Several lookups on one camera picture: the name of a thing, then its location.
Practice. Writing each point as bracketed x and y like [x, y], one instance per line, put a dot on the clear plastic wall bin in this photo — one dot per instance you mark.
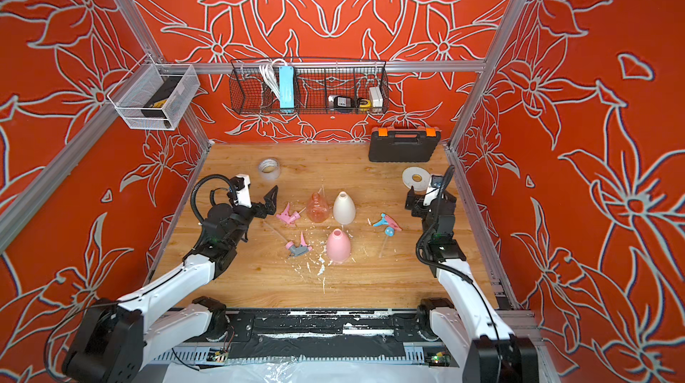
[147, 98]

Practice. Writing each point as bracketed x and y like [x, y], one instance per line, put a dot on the light blue box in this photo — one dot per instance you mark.
[286, 89]

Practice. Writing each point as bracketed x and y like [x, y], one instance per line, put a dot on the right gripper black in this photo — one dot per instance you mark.
[416, 212]

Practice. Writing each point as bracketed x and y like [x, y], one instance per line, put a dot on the black wire basket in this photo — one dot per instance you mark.
[322, 86]

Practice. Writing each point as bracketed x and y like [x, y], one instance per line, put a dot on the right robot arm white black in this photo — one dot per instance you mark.
[481, 344]

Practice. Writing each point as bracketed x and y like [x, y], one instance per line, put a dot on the white tape roll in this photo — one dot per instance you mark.
[416, 178]

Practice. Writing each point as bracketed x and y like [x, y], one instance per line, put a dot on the pink blue spray nozzle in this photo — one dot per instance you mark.
[391, 227]

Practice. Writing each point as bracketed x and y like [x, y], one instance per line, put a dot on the transparent pink spray bottle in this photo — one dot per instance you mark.
[318, 210]

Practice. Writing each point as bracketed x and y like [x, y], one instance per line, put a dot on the white spray bottle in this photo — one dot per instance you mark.
[344, 209]

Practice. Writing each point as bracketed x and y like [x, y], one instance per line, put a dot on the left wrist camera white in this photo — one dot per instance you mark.
[242, 184]

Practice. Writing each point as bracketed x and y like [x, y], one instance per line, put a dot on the black yellow tape measure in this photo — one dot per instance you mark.
[364, 105]

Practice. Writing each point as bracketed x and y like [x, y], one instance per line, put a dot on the white small box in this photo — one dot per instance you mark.
[376, 99]

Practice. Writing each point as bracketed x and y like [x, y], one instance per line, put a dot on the opaque pink spray bottle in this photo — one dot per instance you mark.
[338, 246]

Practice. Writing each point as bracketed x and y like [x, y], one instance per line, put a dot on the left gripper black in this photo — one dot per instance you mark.
[269, 207]

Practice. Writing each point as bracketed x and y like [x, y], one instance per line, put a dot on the pink grey spray nozzle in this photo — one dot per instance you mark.
[300, 249]

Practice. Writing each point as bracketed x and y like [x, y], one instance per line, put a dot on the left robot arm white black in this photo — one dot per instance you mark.
[116, 339]

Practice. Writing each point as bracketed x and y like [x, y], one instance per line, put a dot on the clear tape roll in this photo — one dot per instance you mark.
[269, 169]

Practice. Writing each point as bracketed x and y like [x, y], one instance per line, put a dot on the black orange tool case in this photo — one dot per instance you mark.
[403, 145]

